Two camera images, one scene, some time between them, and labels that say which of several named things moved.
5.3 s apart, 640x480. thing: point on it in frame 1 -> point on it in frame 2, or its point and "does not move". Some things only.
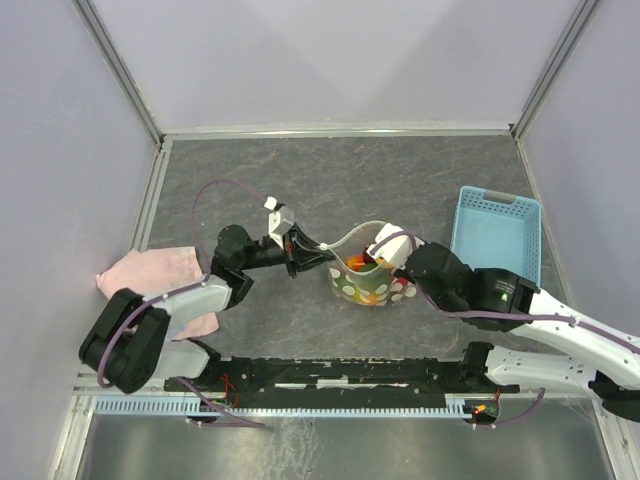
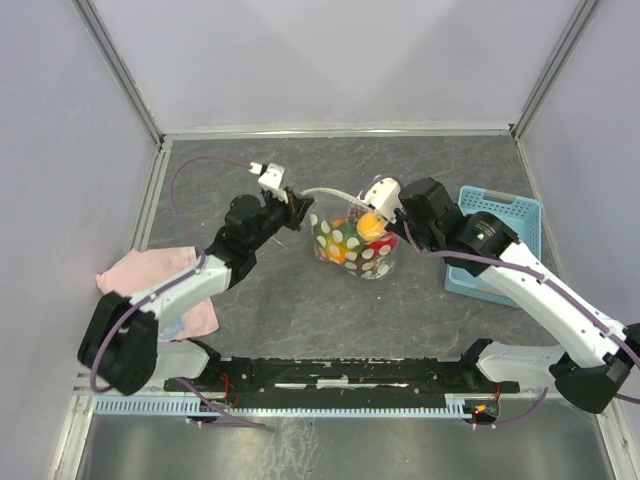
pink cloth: [159, 271] does not move
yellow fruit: [381, 261] -> [370, 225]
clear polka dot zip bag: [374, 287] -> [349, 235]
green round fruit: [366, 267] -> [349, 235]
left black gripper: [293, 255] -> [289, 223]
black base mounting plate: [403, 375] does not move
